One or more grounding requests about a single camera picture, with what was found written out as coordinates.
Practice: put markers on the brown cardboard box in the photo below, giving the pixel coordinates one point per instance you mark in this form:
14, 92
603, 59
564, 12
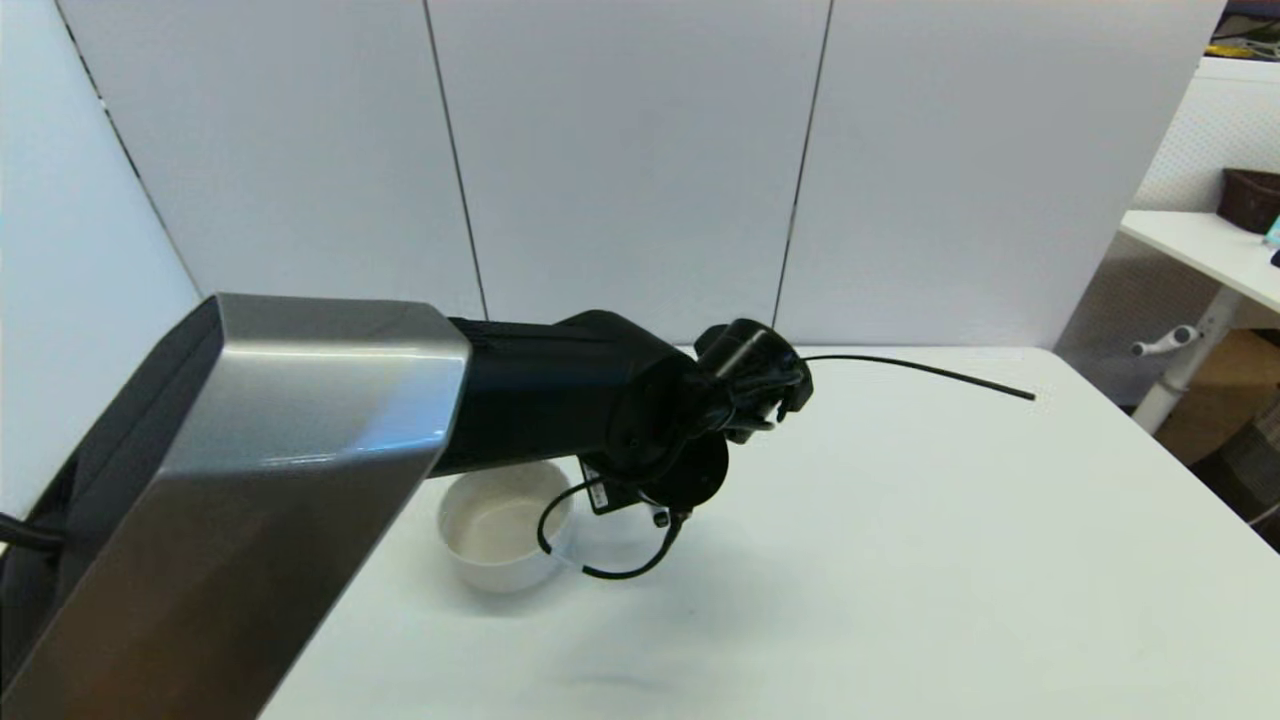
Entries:
1225, 400

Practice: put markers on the yellow clutter on partition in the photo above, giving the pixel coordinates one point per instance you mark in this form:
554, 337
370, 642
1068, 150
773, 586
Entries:
1245, 50

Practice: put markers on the dark brown basket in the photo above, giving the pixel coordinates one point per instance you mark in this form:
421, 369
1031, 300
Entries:
1250, 203

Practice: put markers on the white side desk top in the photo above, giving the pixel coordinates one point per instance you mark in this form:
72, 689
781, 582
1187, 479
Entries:
1190, 245

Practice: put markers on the white desk leg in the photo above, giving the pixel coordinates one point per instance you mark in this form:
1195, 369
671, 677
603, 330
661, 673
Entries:
1185, 370

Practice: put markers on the light blue item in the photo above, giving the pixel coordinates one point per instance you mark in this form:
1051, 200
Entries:
1274, 232

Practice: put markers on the white perforated partition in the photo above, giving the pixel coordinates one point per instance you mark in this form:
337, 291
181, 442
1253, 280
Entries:
1210, 140

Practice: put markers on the white round bowl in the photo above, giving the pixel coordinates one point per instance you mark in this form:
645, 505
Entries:
490, 535

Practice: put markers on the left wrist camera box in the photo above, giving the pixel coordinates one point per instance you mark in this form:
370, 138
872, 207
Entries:
610, 492

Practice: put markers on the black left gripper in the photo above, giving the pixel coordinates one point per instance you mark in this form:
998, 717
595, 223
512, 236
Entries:
695, 478

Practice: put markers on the black and silver left robot arm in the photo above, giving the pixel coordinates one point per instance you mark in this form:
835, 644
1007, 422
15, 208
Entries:
250, 450

